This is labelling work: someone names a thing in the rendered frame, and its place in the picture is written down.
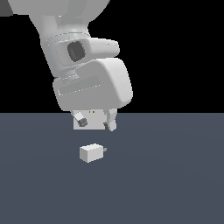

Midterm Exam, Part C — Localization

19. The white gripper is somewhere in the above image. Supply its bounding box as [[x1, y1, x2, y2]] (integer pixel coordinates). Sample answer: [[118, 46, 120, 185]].
[[52, 57, 134, 132]]

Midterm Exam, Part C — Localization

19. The white charger block with prongs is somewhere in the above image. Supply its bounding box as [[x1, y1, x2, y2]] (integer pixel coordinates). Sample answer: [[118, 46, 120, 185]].
[[79, 143, 108, 164]]

